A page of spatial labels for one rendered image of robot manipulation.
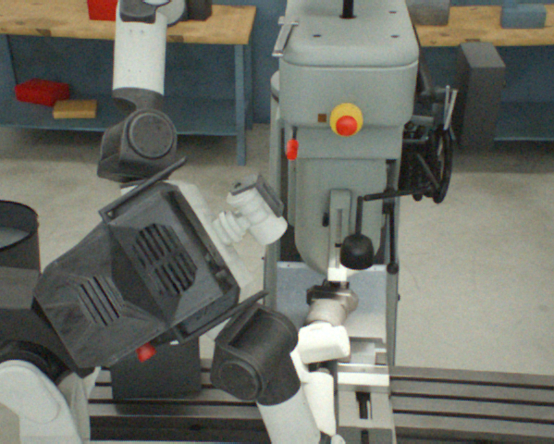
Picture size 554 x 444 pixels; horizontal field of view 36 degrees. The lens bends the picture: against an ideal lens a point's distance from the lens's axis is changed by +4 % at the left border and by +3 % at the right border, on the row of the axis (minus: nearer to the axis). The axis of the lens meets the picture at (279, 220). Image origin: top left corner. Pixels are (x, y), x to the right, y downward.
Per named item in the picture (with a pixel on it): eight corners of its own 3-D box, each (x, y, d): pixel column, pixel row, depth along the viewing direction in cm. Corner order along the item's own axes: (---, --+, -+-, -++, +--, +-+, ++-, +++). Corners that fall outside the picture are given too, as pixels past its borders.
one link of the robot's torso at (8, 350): (-44, 374, 149) (17, 337, 147) (-28, 327, 161) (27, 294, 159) (9, 419, 155) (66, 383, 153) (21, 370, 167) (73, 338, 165)
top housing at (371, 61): (415, 133, 157) (424, 49, 150) (277, 131, 158) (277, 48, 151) (398, 57, 199) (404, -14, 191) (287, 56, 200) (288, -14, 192)
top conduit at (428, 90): (436, 106, 158) (437, 89, 156) (412, 106, 158) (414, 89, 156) (414, 38, 197) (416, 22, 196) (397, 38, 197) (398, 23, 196)
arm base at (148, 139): (125, 187, 141) (187, 176, 147) (107, 112, 141) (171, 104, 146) (100, 196, 155) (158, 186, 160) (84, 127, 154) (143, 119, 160)
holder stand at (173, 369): (201, 391, 215) (199, 326, 205) (112, 400, 212) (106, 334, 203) (199, 362, 225) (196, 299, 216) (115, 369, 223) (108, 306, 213)
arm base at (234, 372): (243, 417, 148) (271, 383, 141) (187, 370, 149) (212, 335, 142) (281, 364, 159) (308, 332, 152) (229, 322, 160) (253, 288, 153)
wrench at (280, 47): (289, 58, 145) (289, 54, 145) (266, 57, 146) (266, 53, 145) (300, 20, 167) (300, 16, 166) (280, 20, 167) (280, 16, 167)
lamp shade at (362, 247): (347, 272, 169) (348, 246, 167) (334, 255, 176) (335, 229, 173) (379, 267, 171) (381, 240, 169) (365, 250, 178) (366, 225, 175)
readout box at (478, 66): (498, 152, 203) (511, 66, 193) (458, 151, 204) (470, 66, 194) (484, 121, 221) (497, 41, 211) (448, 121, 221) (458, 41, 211)
